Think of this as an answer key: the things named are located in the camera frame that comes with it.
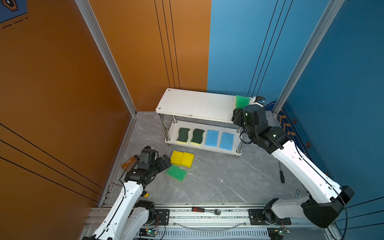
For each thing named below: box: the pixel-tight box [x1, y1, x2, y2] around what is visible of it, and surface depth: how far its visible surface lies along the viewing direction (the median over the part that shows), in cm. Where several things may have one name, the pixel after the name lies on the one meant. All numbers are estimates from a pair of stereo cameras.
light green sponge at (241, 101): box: [235, 95, 250, 110], surface depth 72 cm
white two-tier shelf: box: [155, 88, 242, 159], surface depth 86 cm
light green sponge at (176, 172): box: [165, 164, 188, 182], surface depth 89 cm
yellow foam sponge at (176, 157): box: [170, 150, 184, 166], surface depth 95 cm
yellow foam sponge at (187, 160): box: [180, 152, 195, 169], surface depth 94 cm
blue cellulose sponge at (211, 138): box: [205, 129, 219, 147], surface depth 98 cm
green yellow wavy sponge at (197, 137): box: [190, 128, 205, 146], surface depth 97 cm
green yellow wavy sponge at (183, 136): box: [176, 127, 190, 144], surface depth 98 cm
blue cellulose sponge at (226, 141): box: [219, 132, 235, 151], surface depth 94 cm
